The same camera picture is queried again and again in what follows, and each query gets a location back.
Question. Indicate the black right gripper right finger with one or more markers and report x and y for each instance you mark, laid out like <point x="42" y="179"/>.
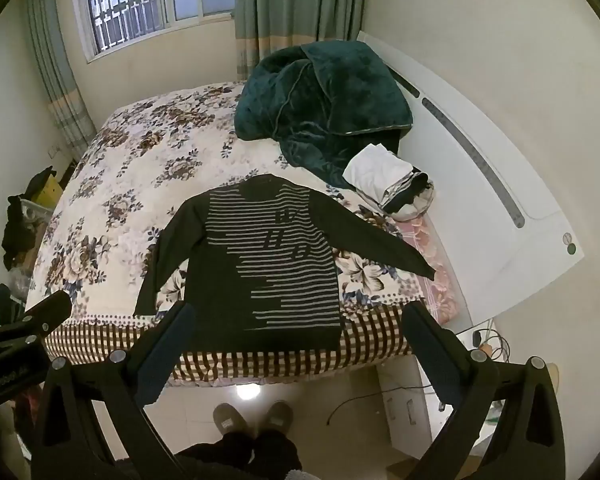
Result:
<point x="527" y="443"/>

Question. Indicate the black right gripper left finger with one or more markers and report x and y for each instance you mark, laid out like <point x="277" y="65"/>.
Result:
<point x="126" y="381"/>

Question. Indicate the black striped sweater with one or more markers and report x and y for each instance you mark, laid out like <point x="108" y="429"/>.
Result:
<point x="261" y="274"/>

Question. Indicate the white folded clothes pile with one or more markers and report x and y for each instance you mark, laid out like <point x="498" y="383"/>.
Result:
<point x="391" y="185"/>

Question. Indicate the white bedside cabinet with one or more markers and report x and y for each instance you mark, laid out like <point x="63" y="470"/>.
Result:
<point x="414" y="413"/>

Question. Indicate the clutter pile beside bed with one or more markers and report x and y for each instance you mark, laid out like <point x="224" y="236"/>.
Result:
<point x="28" y="216"/>

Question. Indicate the grey right slipper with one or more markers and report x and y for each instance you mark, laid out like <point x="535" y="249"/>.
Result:
<point x="279" y="418"/>

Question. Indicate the white bed headboard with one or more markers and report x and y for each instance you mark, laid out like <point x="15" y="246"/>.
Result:
<point x="503" y="233"/>

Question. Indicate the floral bed blanket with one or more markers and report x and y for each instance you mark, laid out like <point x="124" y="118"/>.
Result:
<point x="148" y="159"/>

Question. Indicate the green curtain left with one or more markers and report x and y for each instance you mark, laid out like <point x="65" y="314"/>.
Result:
<point x="63" y="97"/>

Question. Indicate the green curtain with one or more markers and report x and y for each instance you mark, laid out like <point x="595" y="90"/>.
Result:
<point x="63" y="97"/>
<point x="265" y="26"/>

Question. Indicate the dark green plush blanket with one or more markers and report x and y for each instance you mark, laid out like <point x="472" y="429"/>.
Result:
<point x="323" y="103"/>

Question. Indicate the green curtain right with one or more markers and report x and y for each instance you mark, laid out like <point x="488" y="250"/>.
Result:
<point x="265" y="26"/>

